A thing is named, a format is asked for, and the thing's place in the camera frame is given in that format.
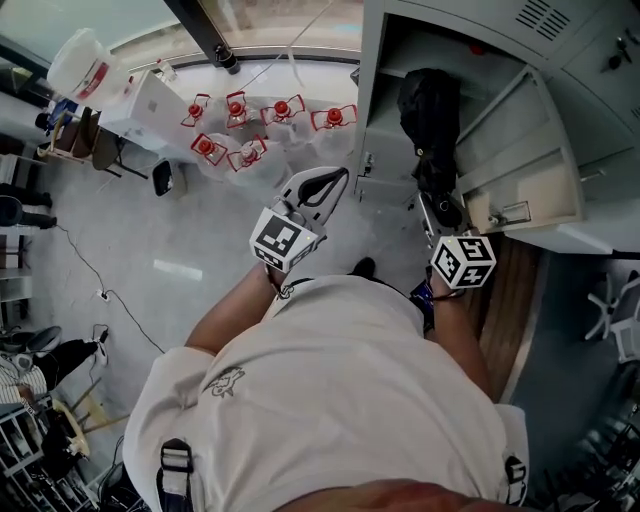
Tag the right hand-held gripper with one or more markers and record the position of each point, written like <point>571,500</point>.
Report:
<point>462,262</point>

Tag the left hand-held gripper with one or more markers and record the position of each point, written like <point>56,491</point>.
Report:
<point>280,240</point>

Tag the grey metal locker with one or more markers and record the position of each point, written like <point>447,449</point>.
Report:
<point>525,150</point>

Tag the person's right forearm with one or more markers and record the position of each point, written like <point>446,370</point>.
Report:
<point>457,330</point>

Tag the person's left forearm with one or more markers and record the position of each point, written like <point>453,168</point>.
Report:
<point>235,315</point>

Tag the group of clear water jugs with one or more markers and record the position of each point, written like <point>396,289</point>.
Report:
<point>270,145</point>

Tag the blue badge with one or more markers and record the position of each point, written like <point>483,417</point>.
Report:
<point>422,294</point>

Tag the person's black shoe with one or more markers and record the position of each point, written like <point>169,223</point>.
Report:
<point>365,267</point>

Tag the black waste bin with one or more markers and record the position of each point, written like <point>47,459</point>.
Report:
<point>164,177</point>

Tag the small black cylinder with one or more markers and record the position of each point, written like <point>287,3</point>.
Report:
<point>227,59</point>

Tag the small red object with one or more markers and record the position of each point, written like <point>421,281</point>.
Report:
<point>476,49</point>

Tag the white cardboard box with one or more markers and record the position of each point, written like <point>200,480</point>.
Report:
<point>155,102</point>

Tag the small clear bottle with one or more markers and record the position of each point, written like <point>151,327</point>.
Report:
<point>167,70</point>

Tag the person's white shirt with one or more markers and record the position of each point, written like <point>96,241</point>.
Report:
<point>320,400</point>

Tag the brown round stool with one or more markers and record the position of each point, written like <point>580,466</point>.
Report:
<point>107,152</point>

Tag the white office chair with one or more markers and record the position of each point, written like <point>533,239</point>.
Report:
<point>617,315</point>

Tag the white power strip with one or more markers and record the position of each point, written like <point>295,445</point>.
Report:
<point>103,296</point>

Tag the black keys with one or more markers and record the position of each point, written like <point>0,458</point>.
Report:
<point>619,52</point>

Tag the wooden chair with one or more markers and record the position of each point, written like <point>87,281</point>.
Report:
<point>65,140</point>

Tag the white bucket with red label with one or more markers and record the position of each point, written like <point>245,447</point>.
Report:
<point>85,65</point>

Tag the light wooden stool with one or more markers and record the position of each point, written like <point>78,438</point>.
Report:
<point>82,415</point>

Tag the black door frame post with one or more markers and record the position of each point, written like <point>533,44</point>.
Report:
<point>200,25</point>

